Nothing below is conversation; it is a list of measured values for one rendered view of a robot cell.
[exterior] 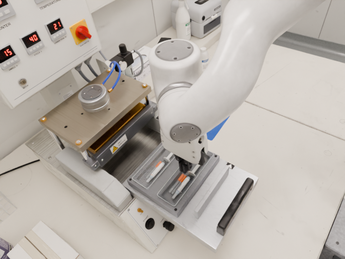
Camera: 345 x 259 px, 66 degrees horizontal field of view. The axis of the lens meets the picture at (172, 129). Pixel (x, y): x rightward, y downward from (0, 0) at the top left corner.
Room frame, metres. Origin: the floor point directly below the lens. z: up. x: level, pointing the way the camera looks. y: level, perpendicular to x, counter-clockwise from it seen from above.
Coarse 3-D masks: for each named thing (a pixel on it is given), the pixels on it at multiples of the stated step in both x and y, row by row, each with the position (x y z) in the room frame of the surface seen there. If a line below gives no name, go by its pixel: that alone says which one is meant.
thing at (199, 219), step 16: (144, 160) 0.45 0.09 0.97; (224, 160) 0.41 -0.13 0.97; (208, 176) 0.37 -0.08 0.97; (224, 176) 0.35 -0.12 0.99; (240, 176) 0.36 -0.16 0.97; (208, 192) 0.30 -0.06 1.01; (224, 192) 0.32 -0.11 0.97; (160, 208) 0.30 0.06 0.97; (192, 208) 0.29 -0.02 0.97; (208, 208) 0.28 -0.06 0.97; (224, 208) 0.28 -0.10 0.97; (240, 208) 0.27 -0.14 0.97; (176, 224) 0.26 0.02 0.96; (192, 224) 0.25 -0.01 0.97; (208, 224) 0.24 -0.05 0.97; (208, 240) 0.21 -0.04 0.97
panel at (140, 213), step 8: (136, 200) 0.36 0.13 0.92; (128, 208) 0.34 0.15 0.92; (136, 208) 0.34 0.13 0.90; (144, 208) 0.35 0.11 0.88; (136, 216) 0.33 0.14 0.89; (144, 216) 0.33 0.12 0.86; (152, 216) 0.34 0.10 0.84; (160, 216) 0.35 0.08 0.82; (144, 224) 0.32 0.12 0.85; (160, 224) 0.33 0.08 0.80; (144, 232) 0.30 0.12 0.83; (152, 232) 0.31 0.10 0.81; (160, 232) 0.31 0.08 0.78; (152, 240) 0.29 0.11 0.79; (160, 240) 0.30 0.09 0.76
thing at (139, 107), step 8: (144, 104) 0.59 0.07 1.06; (128, 112) 0.57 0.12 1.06; (136, 112) 0.57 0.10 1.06; (120, 120) 0.54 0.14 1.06; (128, 120) 0.54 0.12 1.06; (112, 128) 0.51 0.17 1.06; (120, 128) 0.51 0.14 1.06; (104, 136) 0.49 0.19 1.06; (112, 136) 0.49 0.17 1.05; (96, 144) 0.46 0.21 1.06; (104, 144) 0.47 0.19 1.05; (96, 152) 0.44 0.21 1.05
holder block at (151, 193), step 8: (160, 144) 0.48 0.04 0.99; (152, 152) 0.46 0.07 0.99; (176, 160) 0.42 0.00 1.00; (216, 160) 0.40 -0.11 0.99; (168, 168) 0.40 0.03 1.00; (176, 168) 0.40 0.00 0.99; (208, 168) 0.38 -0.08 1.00; (160, 176) 0.38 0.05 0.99; (168, 176) 0.37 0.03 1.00; (200, 176) 0.36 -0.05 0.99; (136, 184) 0.36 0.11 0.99; (160, 184) 0.35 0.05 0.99; (200, 184) 0.34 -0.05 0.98; (144, 192) 0.34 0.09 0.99; (152, 192) 0.33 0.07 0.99; (192, 192) 0.32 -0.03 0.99; (152, 200) 0.32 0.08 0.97; (160, 200) 0.31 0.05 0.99; (184, 200) 0.30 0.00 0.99; (168, 208) 0.29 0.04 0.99; (176, 208) 0.28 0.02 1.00; (184, 208) 0.29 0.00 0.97; (176, 216) 0.27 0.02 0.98
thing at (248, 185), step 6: (246, 180) 0.32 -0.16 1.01; (252, 180) 0.32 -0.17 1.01; (246, 186) 0.31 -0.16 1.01; (252, 186) 0.31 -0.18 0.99; (240, 192) 0.29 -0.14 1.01; (246, 192) 0.29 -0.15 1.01; (234, 198) 0.28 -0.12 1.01; (240, 198) 0.28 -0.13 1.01; (234, 204) 0.27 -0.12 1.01; (240, 204) 0.27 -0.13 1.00; (228, 210) 0.25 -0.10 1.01; (234, 210) 0.25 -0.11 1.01; (222, 216) 0.24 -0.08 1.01; (228, 216) 0.24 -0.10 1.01; (222, 222) 0.23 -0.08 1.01; (228, 222) 0.23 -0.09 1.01; (222, 228) 0.22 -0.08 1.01; (222, 234) 0.21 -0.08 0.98
